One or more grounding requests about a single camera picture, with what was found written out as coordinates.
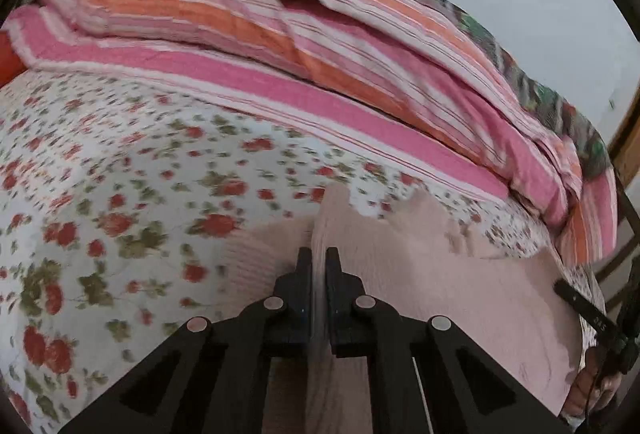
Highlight white floral bed sheet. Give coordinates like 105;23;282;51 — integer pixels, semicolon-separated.
1;71;602;433

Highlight pink ribbed knit sweater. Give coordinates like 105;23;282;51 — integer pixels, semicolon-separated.
222;185;582;433

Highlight dark floral patchwork blanket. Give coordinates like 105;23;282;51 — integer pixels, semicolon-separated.
389;0;614;179

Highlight red embroidered pillow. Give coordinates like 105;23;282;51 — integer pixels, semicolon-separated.
0;32;26;87

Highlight person's right hand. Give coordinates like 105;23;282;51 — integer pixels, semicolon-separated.
562;346;623;418

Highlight pink orange striped quilt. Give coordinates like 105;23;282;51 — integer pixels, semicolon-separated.
3;0;617;265

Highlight brown wooden door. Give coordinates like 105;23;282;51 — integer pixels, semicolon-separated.
608;88;640;188

